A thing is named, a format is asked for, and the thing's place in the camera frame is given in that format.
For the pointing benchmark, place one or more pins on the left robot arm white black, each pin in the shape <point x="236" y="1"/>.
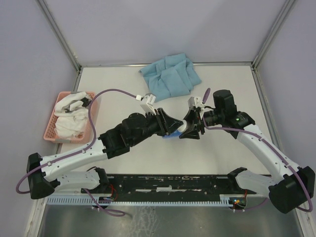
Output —
<point x="51" y="173"/>

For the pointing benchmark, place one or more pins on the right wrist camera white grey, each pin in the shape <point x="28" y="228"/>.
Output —
<point x="196" y="102"/>

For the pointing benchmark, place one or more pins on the pink plastic basket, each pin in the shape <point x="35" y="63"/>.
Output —
<point x="50" y="135"/>

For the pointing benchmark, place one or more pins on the right aluminium corner post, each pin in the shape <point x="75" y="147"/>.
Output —
<point x="273" y="33"/>

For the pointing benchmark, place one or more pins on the light blue cable duct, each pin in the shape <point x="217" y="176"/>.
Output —
<point x="138" y="201"/>

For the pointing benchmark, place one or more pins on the left aluminium corner post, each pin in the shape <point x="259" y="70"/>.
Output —
<point x="56" y="30"/>

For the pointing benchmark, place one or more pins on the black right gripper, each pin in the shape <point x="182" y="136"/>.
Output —
<point x="193" y="118"/>

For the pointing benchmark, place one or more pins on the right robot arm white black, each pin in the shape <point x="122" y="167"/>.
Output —
<point x="225" y="116"/>

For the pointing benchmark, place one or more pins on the white crumpled cloth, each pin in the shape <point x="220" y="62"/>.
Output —
<point x="72" y="115"/>

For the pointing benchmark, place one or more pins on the blue weekly pill organizer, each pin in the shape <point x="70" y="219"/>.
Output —
<point x="172" y="135"/>

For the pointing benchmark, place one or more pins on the aluminium corner post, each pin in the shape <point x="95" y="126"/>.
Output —
<point x="56" y="30"/>
<point x="273" y="33"/>

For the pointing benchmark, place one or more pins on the white cap dark pill bottle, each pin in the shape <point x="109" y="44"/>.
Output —
<point x="183" y="127"/>

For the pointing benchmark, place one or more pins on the light blue folded cloth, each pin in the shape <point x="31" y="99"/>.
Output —
<point x="171" y="76"/>

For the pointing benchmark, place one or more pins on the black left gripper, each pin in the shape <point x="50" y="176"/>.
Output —
<point x="167" y="124"/>

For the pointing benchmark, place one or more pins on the wrist camera white grey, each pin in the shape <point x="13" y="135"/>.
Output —
<point x="147" y="103"/>
<point x="196" y="102"/>

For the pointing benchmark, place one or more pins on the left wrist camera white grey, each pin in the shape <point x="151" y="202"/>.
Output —
<point x="147" y="103"/>

